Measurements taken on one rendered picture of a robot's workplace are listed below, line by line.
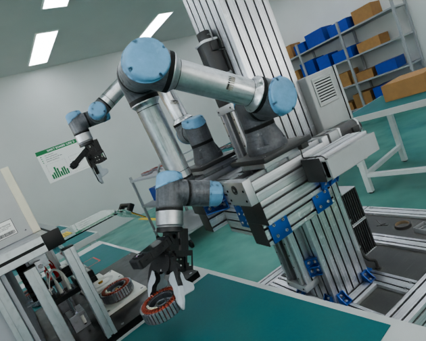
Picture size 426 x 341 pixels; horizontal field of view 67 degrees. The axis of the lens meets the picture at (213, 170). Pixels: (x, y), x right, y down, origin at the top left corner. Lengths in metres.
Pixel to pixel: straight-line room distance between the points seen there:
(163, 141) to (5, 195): 0.47
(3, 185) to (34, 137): 5.57
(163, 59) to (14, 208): 0.59
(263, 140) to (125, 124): 6.04
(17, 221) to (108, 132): 5.91
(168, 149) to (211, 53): 0.56
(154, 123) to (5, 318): 0.62
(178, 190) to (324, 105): 0.89
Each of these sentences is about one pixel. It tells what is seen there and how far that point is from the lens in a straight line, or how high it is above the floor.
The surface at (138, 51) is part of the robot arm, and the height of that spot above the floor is 1.44.
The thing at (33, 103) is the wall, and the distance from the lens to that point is 6.79.
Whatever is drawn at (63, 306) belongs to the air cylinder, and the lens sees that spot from 1.43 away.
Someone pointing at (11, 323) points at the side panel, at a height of 0.96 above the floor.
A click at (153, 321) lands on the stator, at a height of 0.83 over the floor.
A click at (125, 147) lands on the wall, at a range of 6.97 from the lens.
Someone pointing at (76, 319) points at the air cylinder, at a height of 0.81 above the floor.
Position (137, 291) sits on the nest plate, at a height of 0.78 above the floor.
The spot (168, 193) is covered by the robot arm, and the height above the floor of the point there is 1.08.
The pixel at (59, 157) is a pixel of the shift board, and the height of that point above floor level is 1.68.
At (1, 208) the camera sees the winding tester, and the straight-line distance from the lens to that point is 1.09.
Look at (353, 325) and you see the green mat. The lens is 0.74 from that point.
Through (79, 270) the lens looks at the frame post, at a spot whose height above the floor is 0.98.
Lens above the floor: 1.21
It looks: 8 degrees down
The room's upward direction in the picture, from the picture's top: 23 degrees counter-clockwise
